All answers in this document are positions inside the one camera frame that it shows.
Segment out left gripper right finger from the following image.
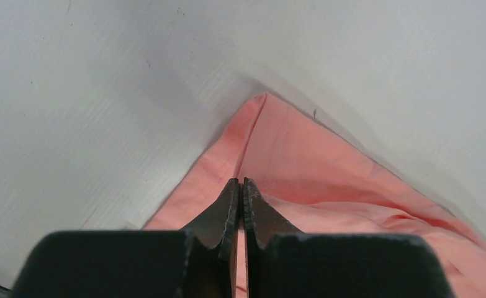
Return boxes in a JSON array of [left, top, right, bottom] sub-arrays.
[[242, 178, 301, 297]]

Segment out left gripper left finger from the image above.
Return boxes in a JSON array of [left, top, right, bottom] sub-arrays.
[[181, 178, 240, 297]]

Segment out pink t shirt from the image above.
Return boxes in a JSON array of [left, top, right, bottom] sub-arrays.
[[146, 94, 486, 297]]

